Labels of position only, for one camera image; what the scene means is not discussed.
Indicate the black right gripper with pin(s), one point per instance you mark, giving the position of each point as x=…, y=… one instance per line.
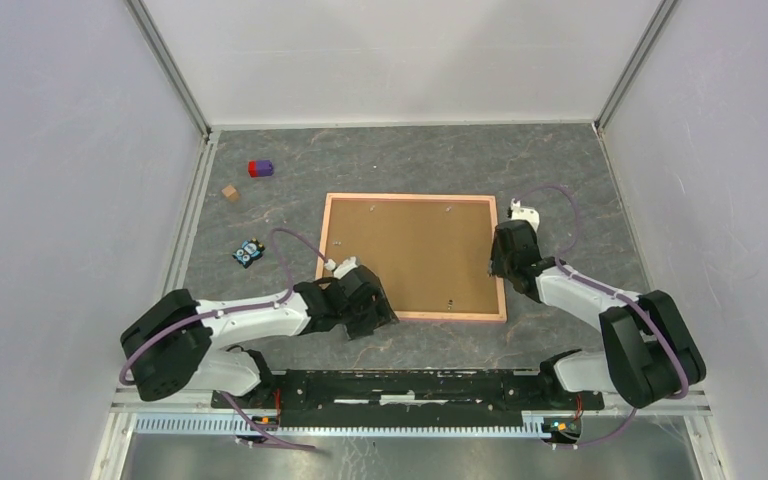
x=494, y=265

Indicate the small blue owl toy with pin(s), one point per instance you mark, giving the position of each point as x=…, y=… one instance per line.
x=249, y=251

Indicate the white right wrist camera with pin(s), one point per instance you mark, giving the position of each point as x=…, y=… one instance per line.
x=518, y=212

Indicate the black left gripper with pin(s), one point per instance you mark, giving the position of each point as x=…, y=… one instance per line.
x=379, y=313

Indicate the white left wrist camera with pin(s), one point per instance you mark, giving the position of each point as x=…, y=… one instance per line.
x=344, y=266

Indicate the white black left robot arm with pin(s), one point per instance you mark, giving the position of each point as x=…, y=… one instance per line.
x=183, y=343

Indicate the slotted white cable duct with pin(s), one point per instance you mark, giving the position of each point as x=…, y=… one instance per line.
x=232, y=424

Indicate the small brown wooden cube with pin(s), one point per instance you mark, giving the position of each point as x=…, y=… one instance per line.
x=230, y=193

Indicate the pink wooden picture frame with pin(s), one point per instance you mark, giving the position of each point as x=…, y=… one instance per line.
x=410, y=196

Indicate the red purple toy block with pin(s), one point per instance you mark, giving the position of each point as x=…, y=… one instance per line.
x=260, y=168

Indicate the brown cardboard backing board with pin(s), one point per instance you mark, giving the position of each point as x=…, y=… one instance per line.
x=424, y=255

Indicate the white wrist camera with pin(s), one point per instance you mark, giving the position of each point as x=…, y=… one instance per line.
x=518, y=212
x=344, y=266

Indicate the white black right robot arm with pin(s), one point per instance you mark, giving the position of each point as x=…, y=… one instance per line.
x=648, y=353

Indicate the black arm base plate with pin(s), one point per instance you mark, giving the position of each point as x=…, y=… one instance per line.
x=412, y=398

